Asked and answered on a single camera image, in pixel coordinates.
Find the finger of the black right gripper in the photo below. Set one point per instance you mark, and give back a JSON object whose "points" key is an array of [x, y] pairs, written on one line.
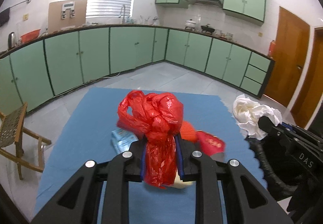
{"points": [[266, 125]]}

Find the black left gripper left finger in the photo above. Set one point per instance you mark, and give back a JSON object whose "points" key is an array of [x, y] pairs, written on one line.
{"points": [[135, 168]]}

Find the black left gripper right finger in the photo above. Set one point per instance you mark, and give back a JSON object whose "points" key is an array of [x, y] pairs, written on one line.
{"points": [[187, 169]]}

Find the white tissue wad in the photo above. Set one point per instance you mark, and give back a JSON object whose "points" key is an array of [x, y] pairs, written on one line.
{"points": [[248, 112]]}

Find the red plastic bag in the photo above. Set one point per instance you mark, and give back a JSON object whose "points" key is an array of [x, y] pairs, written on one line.
{"points": [[157, 117]]}

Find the green lower kitchen cabinets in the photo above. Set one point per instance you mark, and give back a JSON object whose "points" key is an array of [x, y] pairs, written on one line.
{"points": [[50, 66]]}

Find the red paper packet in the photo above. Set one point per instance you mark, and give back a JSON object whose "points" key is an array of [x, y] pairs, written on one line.
{"points": [[210, 144]]}

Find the light blue wrapper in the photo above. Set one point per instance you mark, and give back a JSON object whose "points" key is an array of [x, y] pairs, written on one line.
{"points": [[122, 139]]}

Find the orange round foam net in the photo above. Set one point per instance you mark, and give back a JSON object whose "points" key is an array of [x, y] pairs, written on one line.
{"points": [[188, 132]]}

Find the brown wooden door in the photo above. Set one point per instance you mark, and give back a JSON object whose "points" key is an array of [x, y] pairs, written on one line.
{"points": [[289, 54], [311, 92]]}

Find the blue table mat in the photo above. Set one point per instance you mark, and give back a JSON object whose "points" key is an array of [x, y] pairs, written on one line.
{"points": [[87, 136]]}

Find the black wok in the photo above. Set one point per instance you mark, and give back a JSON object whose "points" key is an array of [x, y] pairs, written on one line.
{"points": [[207, 29]]}

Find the wooden chair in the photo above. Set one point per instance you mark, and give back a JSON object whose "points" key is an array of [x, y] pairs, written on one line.
{"points": [[12, 131]]}

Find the white ceramic pot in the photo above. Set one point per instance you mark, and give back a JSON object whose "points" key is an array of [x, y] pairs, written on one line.
{"points": [[190, 25]]}

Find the black range hood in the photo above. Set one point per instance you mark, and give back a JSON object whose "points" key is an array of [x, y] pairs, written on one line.
{"points": [[206, 2]]}

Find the steel sink faucet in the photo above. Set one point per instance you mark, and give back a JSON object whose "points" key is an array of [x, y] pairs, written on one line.
{"points": [[122, 14]]}

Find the red plastic basin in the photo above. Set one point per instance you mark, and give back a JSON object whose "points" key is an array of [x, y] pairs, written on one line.
{"points": [[30, 36]]}

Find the brown cardboard box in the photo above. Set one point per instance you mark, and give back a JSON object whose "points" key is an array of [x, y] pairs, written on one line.
{"points": [[68, 14]]}

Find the steel electric kettle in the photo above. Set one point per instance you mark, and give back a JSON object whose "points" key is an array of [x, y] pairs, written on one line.
{"points": [[12, 40]]}

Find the dark hanging towel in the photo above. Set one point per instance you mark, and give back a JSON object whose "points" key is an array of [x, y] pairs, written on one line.
{"points": [[4, 16]]}

